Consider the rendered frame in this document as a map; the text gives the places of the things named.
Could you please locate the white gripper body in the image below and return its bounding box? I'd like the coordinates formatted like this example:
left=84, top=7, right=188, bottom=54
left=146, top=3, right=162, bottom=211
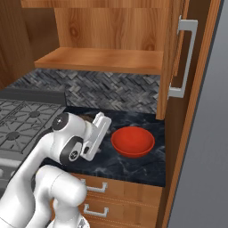
left=82, top=111, right=112, bottom=162

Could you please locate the wooden cabinet door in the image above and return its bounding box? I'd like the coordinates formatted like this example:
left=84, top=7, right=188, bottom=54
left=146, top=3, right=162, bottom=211
left=156, top=0, right=191, bottom=121

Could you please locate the red bowl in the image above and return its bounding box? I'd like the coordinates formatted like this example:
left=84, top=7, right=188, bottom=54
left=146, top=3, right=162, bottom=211
left=110, top=126, right=156, bottom=159

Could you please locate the wooden drawer front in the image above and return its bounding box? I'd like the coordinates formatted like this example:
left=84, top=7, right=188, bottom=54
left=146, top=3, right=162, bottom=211
left=77, top=191, right=161, bottom=228
left=70, top=173, right=164, bottom=209

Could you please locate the black gas hob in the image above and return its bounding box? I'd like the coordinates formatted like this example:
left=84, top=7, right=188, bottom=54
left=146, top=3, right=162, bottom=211
left=0, top=88, right=67, bottom=182

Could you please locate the tall wooden side panel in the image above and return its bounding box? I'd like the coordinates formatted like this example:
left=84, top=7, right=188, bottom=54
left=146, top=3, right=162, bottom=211
left=154, top=0, right=223, bottom=228

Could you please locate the grey drawer handle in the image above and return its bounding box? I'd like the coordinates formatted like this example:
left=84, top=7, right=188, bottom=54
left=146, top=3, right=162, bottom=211
left=83, top=203, right=110, bottom=218
left=80, top=178, right=109, bottom=193

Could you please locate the wooden wall cabinet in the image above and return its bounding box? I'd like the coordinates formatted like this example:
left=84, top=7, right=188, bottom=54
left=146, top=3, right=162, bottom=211
left=20, top=0, right=167, bottom=77

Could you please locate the grey cabinet door handle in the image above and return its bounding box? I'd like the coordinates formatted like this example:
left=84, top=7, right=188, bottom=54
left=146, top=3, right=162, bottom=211
left=167, top=15, right=199, bottom=100

